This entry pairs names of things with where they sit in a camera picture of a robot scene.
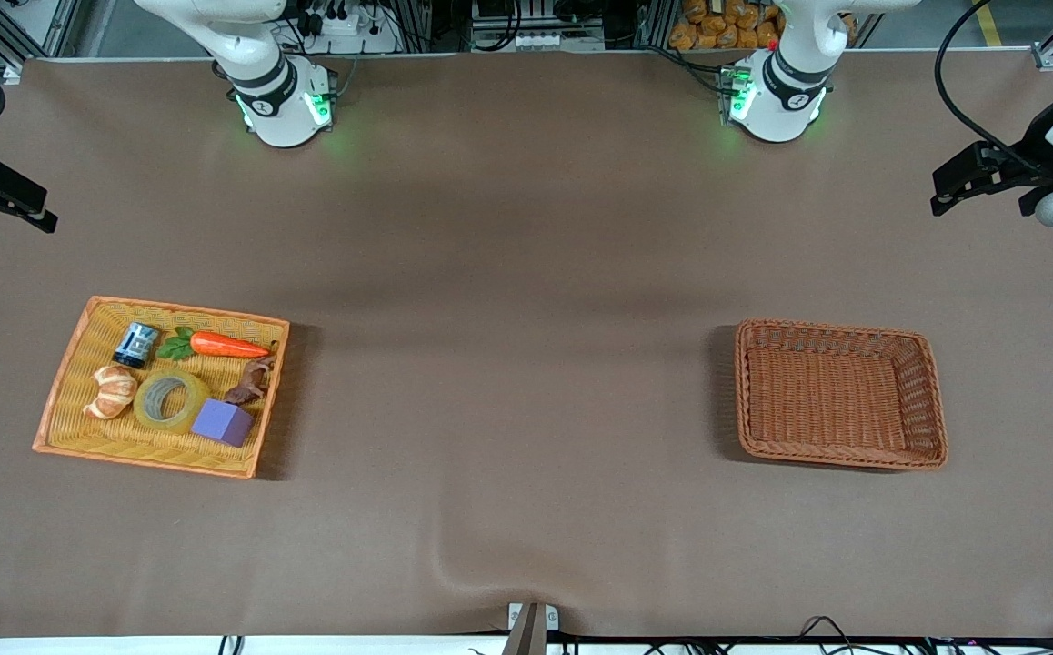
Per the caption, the white power strip with plugs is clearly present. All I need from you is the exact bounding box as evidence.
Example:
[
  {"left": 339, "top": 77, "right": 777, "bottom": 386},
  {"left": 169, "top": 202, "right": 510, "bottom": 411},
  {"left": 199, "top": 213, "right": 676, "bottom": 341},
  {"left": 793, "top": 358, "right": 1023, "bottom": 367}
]
[{"left": 306, "top": 0, "right": 400, "bottom": 54}]

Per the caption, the brown toy animal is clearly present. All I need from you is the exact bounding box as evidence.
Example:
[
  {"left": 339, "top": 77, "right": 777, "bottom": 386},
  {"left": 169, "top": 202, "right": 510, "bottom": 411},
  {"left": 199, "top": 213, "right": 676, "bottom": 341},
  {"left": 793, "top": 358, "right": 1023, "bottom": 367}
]
[{"left": 223, "top": 356, "right": 276, "bottom": 406}]

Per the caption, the yellow packing tape roll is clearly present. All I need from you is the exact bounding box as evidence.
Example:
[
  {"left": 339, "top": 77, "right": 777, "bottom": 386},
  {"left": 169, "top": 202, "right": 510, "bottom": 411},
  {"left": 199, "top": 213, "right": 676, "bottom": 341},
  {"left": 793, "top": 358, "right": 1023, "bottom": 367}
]
[{"left": 133, "top": 367, "right": 213, "bottom": 435}]

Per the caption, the small blue silver can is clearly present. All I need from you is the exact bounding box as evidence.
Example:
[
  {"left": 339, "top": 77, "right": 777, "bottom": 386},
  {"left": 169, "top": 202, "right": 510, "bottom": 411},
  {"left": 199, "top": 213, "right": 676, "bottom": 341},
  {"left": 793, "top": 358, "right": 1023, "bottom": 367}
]
[{"left": 113, "top": 322, "right": 161, "bottom": 369}]

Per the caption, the toy croissant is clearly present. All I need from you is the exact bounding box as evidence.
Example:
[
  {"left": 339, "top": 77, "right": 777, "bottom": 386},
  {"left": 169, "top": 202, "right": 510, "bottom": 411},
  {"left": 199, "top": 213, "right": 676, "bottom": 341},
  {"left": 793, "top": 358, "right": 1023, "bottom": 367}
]
[{"left": 83, "top": 365, "right": 139, "bottom": 420}]

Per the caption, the brown table mat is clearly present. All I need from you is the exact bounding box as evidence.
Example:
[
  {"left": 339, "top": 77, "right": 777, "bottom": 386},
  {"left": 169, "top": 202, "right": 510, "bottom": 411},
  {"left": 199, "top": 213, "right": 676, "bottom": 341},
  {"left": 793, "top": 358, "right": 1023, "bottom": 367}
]
[{"left": 0, "top": 50, "right": 1053, "bottom": 638}]

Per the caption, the yellow orange wicker tray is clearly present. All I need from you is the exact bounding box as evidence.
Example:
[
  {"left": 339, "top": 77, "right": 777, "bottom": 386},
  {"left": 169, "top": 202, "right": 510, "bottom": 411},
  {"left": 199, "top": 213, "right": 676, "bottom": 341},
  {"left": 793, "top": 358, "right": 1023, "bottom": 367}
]
[{"left": 33, "top": 296, "right": 291, "bottom": 479}]

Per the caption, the orange toy carrot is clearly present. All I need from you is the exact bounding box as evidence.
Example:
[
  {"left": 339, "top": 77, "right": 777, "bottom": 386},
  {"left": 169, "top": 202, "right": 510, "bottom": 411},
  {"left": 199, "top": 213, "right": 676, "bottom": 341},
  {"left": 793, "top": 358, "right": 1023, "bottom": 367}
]
[{"left": 156, "top": 327, "right": 273, "bottom": 362}]

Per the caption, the bag of orange buns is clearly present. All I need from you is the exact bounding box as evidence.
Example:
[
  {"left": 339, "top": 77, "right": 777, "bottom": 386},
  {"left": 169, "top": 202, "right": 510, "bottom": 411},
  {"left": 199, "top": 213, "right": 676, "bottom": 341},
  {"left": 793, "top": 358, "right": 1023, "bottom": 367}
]
[{"left": 669, "top": 0, "right": 784, "bottom": 51}]

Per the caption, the brown wicker basket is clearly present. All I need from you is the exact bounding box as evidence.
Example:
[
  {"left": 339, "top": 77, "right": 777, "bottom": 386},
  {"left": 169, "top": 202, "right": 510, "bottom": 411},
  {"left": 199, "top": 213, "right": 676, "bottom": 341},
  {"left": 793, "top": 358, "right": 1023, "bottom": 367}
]
[{"left": 734, "top": 318, "right": 948, "bottom": 471}]

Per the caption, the purple block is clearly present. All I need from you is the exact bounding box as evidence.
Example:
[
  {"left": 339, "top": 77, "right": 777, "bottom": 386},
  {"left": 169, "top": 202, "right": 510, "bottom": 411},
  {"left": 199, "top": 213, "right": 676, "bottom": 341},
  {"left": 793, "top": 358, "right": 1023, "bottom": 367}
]
[{"left": 191, "top": 398, "right": 256, "bottom": 448}]

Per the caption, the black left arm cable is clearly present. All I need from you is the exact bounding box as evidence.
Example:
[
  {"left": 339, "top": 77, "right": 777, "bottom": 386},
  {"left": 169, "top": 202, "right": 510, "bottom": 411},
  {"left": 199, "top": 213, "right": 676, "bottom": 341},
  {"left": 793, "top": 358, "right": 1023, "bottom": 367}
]
[{"left": 934, "top": 0, "right": 1050, "bottom": 176}]

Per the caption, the metal table clamp bracket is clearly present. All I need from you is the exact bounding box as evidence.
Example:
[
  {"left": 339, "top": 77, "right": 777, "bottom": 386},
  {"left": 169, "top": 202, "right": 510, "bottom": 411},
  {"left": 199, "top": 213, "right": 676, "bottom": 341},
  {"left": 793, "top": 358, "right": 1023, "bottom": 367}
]
[{"left": 508, "top": 602, "right": 560, "bottom": 655}]

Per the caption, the white slim power strip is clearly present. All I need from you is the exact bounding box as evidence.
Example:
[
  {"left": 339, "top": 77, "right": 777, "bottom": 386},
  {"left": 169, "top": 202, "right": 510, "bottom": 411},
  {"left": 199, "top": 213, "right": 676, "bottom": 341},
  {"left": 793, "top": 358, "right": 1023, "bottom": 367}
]
[{"left": 513, "top": 33, "right": 605, "bottom": 52}]

